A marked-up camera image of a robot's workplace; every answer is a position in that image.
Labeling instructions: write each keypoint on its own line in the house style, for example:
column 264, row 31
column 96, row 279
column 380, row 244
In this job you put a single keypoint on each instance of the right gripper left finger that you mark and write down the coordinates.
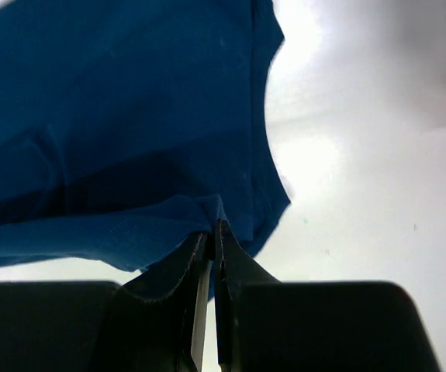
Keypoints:
column 155, row 322

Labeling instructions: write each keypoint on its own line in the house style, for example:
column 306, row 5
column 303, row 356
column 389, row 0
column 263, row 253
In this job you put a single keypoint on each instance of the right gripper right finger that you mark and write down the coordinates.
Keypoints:
column 263, row 324

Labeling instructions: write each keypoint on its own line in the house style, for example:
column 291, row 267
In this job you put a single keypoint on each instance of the navy blue t shirt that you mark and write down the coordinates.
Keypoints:
column 126, row 126

